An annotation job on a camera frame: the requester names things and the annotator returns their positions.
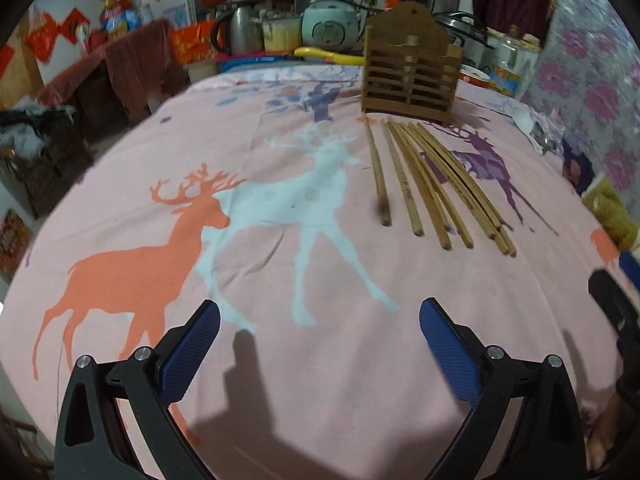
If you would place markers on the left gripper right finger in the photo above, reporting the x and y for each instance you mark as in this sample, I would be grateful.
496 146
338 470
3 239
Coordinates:
546 440

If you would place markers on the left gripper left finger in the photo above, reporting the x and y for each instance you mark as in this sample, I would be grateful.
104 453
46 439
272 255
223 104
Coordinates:
92 441

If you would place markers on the green plush toy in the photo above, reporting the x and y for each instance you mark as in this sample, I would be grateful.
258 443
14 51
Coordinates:
603 201

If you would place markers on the metal spoon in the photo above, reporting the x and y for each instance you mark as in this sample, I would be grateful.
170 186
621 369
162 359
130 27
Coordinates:
542 143

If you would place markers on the white ceramic spoon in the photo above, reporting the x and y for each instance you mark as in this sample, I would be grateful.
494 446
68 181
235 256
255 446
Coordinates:
523 120

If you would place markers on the clear oil bottle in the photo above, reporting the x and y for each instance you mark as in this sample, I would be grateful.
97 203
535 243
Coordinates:
515 58

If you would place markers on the red white bowl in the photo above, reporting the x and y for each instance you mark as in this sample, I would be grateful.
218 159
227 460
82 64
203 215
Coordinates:
473 76

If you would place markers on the pink deer print tablecloth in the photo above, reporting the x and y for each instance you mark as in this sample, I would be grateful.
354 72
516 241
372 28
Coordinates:
255 190

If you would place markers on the chair with clothes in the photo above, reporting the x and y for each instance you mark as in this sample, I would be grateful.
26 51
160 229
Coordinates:
43 149

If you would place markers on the silver black pressure cooker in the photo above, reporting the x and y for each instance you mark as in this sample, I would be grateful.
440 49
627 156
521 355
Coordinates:
466 32

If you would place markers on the brown wooden utensil holder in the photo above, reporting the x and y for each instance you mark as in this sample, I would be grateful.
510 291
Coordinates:
411 68

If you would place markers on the red cloth covered table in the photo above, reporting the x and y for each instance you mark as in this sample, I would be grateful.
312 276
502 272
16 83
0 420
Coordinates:
140 66

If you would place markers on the yellow frying pan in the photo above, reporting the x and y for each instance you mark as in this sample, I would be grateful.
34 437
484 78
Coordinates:
329 56

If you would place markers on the red gift box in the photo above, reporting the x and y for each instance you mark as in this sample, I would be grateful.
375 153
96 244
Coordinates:
192 43

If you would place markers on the mint green rice cooker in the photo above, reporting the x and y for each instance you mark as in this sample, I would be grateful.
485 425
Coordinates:
331 25

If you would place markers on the large oil bottle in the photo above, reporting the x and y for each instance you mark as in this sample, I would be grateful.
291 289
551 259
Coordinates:
113 20

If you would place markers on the stainless steel kettle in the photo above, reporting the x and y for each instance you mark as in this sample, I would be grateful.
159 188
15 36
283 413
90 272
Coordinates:
238 32

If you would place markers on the cream yellow pot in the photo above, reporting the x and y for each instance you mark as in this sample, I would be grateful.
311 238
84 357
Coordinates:
282 32

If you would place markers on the floral purple wall sheet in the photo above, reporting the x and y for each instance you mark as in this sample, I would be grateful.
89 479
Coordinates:
588 73

